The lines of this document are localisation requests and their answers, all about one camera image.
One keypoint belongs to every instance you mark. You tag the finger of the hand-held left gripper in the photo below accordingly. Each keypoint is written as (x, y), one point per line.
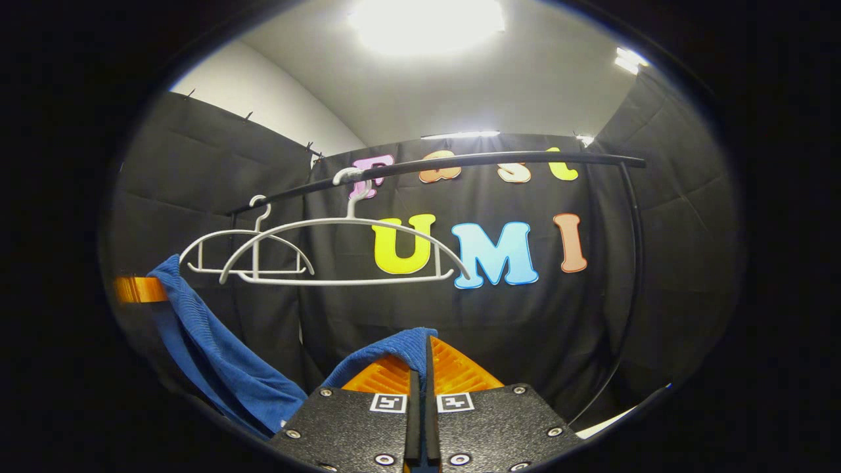
(138, 289)

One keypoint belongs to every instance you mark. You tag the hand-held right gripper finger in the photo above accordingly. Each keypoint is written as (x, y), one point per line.
(414, 427)
(430, 420)

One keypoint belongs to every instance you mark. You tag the white clothes hanger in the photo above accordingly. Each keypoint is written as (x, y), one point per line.
(348, 223)
(217, 236)

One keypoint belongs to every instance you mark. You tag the black clothes rack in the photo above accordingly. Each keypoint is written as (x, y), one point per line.
(499, 159)

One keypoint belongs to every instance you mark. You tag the black backdrop cloth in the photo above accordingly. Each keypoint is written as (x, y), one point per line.
(591, 315)

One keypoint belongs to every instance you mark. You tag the small ceiling light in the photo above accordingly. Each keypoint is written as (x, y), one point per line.
(585, 139)

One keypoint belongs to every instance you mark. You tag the square ceiling light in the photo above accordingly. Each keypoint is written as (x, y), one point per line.
(631, 60)

